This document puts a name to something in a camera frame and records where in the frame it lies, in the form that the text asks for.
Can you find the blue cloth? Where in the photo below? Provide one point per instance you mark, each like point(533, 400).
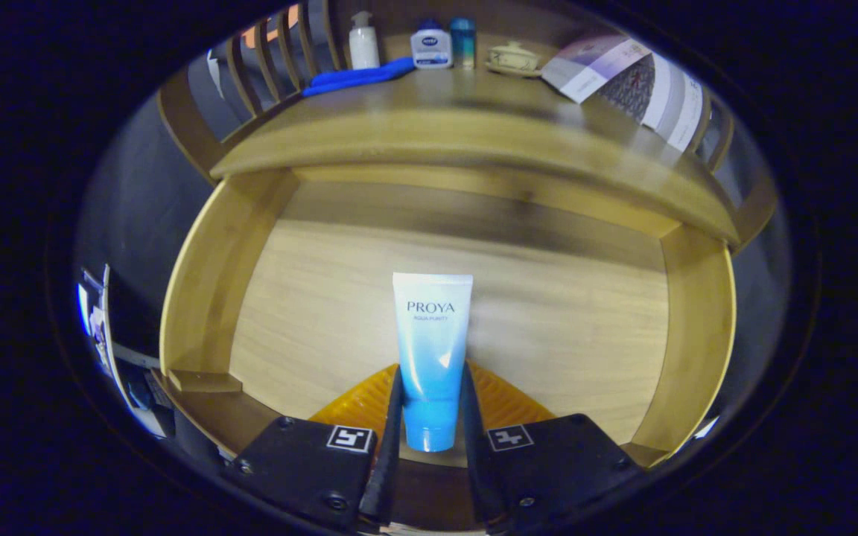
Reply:
point(358, 77)

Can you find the teal bottle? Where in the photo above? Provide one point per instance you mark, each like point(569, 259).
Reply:
point(463, 43)

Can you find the white plastic object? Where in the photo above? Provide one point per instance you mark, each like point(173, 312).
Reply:
point(706, 427)

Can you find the patterned book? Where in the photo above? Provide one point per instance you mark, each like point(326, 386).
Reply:
point(634, 85)

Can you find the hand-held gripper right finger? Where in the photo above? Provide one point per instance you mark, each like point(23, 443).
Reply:
point(474, 461)

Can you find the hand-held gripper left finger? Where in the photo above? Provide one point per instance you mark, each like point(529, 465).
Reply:
point(392, 454)

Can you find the white book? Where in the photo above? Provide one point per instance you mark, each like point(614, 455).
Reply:
point(678, 104)

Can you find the wooden countertop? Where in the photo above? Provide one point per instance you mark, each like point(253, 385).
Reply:
point(436, 126)

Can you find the wooden drawer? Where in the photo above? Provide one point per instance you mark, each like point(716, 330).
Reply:
point(548, 335)

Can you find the white bottle with blue cap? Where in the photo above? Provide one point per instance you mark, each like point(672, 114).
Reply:
point(431, 48)

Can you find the blue and white tube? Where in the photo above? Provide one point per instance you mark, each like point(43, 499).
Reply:
point(433, 342)

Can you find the white pump bottle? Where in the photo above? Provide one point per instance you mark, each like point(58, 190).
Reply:
point(363, 46)

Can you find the wooden cabinet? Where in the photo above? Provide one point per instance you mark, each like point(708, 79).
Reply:
point(183, 130)

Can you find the beige ceramic lidded bowl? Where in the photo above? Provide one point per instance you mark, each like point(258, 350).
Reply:
point(512, 58)

